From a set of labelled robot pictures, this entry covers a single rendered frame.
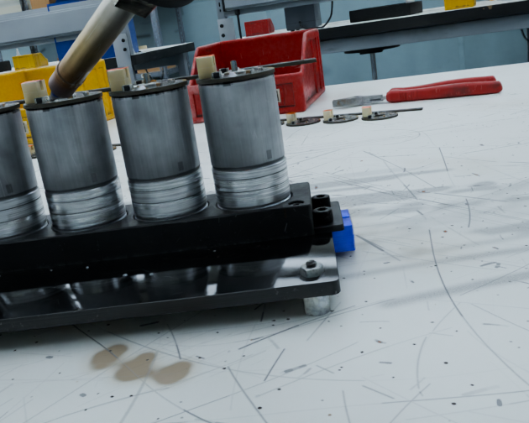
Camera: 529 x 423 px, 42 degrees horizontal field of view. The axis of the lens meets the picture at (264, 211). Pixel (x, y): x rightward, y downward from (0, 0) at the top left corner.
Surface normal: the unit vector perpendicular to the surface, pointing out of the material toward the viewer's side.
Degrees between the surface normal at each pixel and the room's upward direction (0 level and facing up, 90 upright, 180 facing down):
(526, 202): 0
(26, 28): 90
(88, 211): 90
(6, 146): 90
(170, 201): 90
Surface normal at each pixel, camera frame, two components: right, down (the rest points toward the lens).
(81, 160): 0.42, 0.19
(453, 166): -0.14, -0.95
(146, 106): 0.08, 0.26
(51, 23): -0.25, 0.30
